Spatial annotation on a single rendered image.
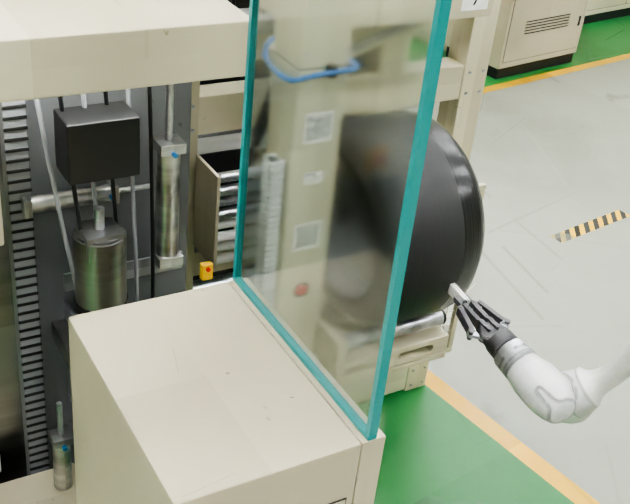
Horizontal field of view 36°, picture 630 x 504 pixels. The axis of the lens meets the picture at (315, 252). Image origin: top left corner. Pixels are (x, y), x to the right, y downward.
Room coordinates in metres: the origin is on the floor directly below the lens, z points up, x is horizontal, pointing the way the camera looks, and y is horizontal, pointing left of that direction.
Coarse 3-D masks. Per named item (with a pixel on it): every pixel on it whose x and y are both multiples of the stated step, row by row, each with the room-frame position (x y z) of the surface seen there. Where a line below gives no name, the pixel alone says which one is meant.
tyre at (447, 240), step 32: (448, 160) 2.16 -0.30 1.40; (448, 192) 2.09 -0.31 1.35; (480, 192) 2.18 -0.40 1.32; (416, 224) 2.01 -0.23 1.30; (448, 224) 2.05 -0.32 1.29; (480, 224) 2.10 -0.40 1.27; (416, 256) 1.99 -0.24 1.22; (448, 256) 2.03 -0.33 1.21; (480, 256) 2.11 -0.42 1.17; (416, 288) 1.99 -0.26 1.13; (448, 288) 2.05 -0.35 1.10
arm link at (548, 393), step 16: (512, 368) 1.77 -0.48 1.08; (528, 368) 1.75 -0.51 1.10; (544, 368) 1.75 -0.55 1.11; (512, 384) 1.76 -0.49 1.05; (528, 384) 1.72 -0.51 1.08; (544, 384) 1.71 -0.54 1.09; (560, 384) 1.71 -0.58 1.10; (528, 400) 1.70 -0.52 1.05; (544, 400) 1.68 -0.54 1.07; (560, 400) 1.68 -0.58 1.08; (544, 416) 1.67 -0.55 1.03; (560, 416) 1.67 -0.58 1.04
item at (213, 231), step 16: (208, 160) 2.46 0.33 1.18; (224, 160) 2.49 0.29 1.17; (208, 176) 2.38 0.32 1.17; (224, 176) 2.36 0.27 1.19; (208, 192) 2.37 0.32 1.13; (224, 192) 2.34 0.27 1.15; (208, 208) 2.37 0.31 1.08; (224, 208) 2.37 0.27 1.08; (208, 224) 2.37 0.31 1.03; (224, 224) 2.36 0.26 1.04; (208, 240) 2.36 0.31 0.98; (224, 240) 2.35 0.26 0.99; (208, 256) 2.36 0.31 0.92; (224, 256) 2.36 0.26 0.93
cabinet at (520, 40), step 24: (504, 0) 6.70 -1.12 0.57; (528, 0) 6.76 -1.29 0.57; (552, 0) 6.94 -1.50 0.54; (576, 0) 7.13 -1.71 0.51; (504, 24) 6.67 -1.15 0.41; (528, 24) 6.80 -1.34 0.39; (552, 24) 6.98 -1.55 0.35; (576, 24) 7.18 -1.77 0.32; (504, 48) 6.67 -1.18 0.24; (528, 48) 6.84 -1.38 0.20; (552, 48) 7.03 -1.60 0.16; (576, 48) 7.24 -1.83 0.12; (504, 72) 6.73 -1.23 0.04
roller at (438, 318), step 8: (440, 312) 2.21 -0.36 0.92; (408, 320) 2.15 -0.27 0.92; (416, 320) 2.16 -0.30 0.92; (424, 320) 2.17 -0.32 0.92; (432, 320) 2.18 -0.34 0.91; (440, 320) 2.19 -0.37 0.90; (400, 328) 2.12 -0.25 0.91; (408, 328) 2.13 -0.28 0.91; (416, 328) 2.15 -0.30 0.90; (424, 328) 2.17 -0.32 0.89
